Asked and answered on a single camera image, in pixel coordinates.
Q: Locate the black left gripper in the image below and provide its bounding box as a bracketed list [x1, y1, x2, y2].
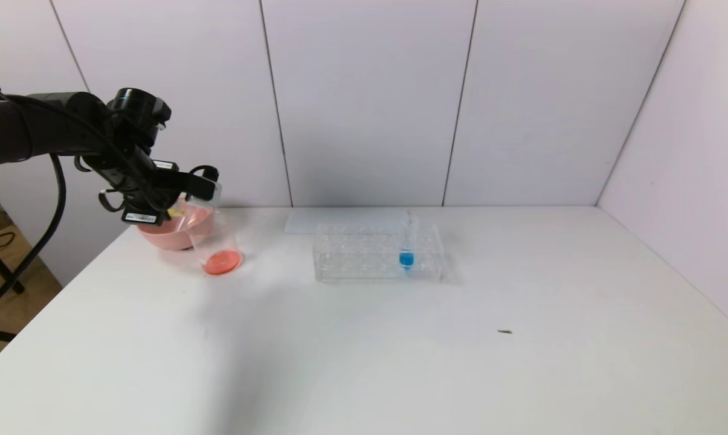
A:
[120, 185, 188, 227]

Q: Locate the clear glass beaker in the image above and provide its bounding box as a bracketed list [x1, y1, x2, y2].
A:
[185, 208, 245, 277]

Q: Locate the test tube with blue pigment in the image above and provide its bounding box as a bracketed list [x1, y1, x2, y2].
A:
[398, 211, 417, 271]

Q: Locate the clear acrylic test tube rack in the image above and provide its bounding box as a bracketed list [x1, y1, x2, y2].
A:
[314, 218, 445, 284]

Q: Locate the pink plastic bowl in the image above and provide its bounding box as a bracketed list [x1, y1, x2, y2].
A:
[137, 202, 214, 252]

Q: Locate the white paper sheet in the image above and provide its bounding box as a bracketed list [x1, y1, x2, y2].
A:
[285, 208, 412, 236]

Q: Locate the black stand leg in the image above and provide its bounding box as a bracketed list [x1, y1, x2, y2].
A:
[0, 193, 26, 295]

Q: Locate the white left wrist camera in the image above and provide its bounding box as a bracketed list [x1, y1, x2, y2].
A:
[187, 179, 224, 210]

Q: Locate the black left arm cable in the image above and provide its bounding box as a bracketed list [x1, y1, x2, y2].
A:
[0, 154, 68, 316]

